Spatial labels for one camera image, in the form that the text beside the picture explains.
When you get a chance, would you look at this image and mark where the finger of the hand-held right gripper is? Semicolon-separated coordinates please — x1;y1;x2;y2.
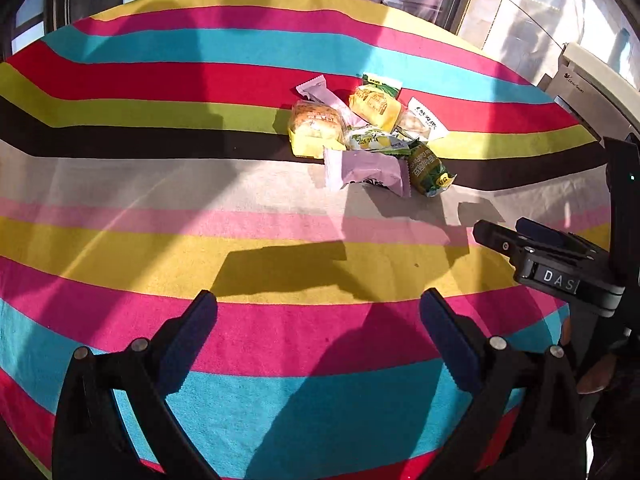
472;219;531;266
516;217;596;256

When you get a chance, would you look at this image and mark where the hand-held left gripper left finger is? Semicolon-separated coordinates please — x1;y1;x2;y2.
52;290;218;480

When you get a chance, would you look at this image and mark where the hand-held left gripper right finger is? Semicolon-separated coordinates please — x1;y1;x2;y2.
419;287;586;480

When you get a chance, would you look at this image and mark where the white nut snack packet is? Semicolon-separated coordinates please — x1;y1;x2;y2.
397;97;450;143

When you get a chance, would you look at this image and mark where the green white lemon packet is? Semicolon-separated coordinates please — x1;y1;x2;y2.
345;125;416;156

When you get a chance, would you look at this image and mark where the yellow cake packet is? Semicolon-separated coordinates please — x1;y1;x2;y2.
348;85;403;133

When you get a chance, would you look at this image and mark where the orange bread packet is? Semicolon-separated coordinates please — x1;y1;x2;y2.
288;100;351;159

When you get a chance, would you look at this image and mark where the small pink snack packet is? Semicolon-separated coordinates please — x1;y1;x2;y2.
296;75;353;126

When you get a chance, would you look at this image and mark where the person's right hand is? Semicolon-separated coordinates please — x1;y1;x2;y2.
577;352;618;395

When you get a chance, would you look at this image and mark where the striped colourful cloth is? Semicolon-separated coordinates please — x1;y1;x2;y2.
0;0;613;480

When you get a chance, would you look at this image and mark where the dark green leaf-print packet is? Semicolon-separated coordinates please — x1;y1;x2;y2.
405;139;457;198

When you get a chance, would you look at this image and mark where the large lilac snack packet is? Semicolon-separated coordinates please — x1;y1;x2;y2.
322;146;412;198

